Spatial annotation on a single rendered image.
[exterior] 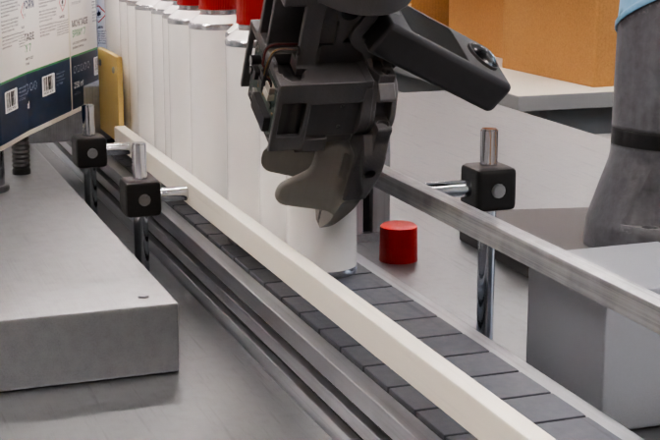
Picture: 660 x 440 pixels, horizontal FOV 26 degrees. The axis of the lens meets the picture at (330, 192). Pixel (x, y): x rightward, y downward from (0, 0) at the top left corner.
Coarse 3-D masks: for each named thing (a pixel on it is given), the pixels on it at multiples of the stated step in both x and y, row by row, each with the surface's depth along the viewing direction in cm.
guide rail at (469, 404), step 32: (160, 160) 128; (192, 192) 117; (224, 224) 109; (256, 224) 104; (256, 256) 101; (288, 256) 95; (320, 288) 89; (352, 320) 84; (384, 320) 81; (384, 352) 79; (416, 352) 75; (416, 384) 75; (448, 384) 71; (480, 416) 68; (512, 416) 66
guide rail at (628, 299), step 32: (416, 192) 93; (448, 224) 89; (480, 224) 85; (512, 256) 81; (544, 256) 77; (576, 256) 76; (576, 288) 74; (608, 288) 71; (640, 288) 70; (640, 320) 69
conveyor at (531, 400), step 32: (128, 160) 147; (192, 224) 120; (288, 288) 100; (352, 288) 100; (384, 288) 100; (320, 320) 93; (416, 320) 93; (352, 352) 86; (448, 352) 86; (480, 352) 86; (384, 384) 81; (480, 384) 81; (512, 384) 81; (416, 416) 77; (448, 416) 76; (544, 416) 76; (576, 416) 76
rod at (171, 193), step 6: (162, 192) 118; (168, 192) 118; (174, 192) 118; (180, 192) 118; (186, 192) 119; (162, 198) 118; (168, 198) 118; (174, 198) 118; (180, 198) 119; (186, 198) 119
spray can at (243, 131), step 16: (240, 0) 108; (256, 0) 108; (240, 16) 109; (256, 16) 108; (240, 32) 109; (240, 48) 108; (240, 64) 108; (240, 80) 109; (240, 96) 109; (240, 112) 109; (240, 128) 109; (256, 128) 109; (240, 144) 110; (256, 144) 109; (240, 160) 110; (256, 160) 109; (240, 176) 110; (256, 176) 110; (240, 192) 110; (256, 192) 110; (240, 208) 111; (256, 208) 110
